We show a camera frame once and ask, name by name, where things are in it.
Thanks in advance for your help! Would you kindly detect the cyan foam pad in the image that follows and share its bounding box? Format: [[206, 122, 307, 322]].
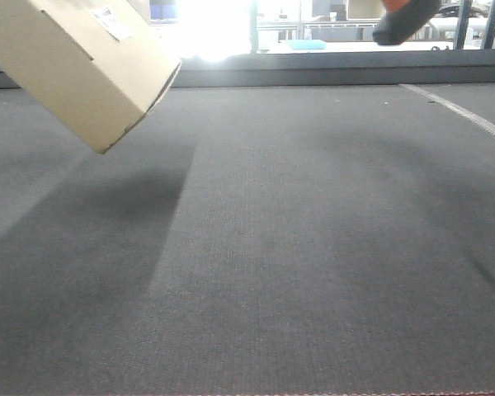
[[285, 40, 327, 51]]

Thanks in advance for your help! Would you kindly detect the orange black barcode scanner gun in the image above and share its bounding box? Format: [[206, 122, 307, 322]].
[[372, 0, 441, 46]]

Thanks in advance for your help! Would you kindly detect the beige plastic bin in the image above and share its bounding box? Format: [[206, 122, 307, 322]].
[[346, 0, 385, 21]]

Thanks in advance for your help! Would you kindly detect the brown cardboard package box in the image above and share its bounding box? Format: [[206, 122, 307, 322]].
[[0, 1, 182, 153]]

